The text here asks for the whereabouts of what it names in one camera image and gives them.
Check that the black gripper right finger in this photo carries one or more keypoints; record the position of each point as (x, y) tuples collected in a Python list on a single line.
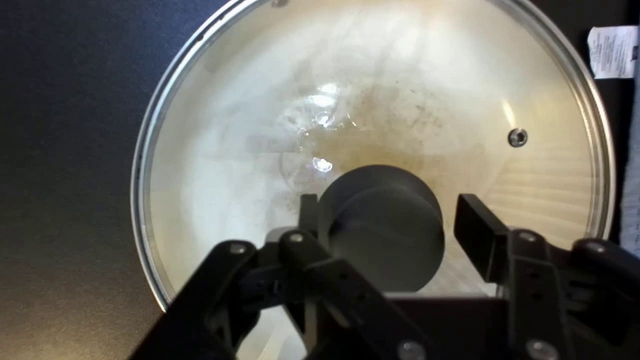
[(566, 300)]

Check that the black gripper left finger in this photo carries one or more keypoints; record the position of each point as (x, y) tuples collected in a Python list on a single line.
[(281, 292)]

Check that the glass pot lid gold rim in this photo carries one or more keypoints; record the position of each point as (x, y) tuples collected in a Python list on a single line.
[(232, 133)]

